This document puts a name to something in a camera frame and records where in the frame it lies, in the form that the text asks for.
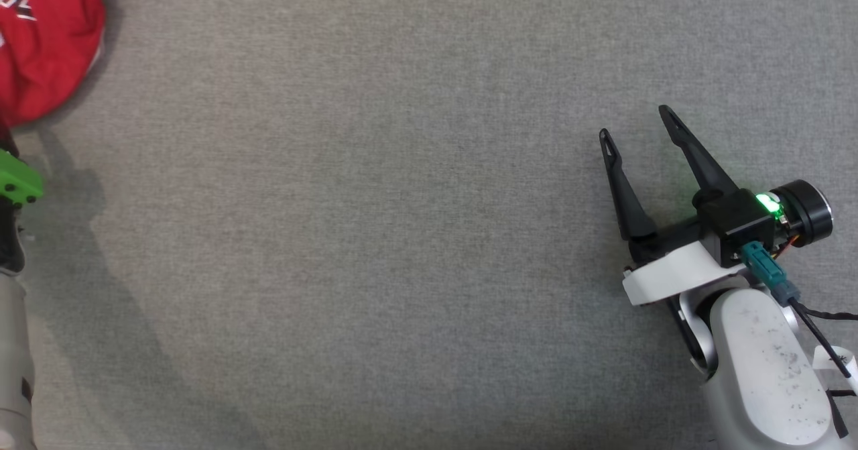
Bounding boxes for red white printed jersey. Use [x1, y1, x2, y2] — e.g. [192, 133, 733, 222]
[0, 0, 125, 129]

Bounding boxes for teal right camera plug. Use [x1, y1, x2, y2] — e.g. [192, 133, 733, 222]
[741, 241, 802, 305]

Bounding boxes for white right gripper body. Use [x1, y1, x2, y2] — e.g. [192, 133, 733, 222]
[622, 217, 755, 306]

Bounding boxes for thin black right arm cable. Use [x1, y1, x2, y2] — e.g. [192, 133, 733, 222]
[788, 296, 858, 380]

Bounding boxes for white cable tag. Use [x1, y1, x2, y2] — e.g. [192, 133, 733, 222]
[812, 346, 858, 397]

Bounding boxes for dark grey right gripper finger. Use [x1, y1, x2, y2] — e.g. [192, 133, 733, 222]
[658, 105, 740, 206]
[599, 128, 659, 241]

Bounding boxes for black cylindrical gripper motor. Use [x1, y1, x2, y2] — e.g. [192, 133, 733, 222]
[770, 180, 834, 241]

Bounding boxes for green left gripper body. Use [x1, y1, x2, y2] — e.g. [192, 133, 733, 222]
[0, 147, 45, 207]

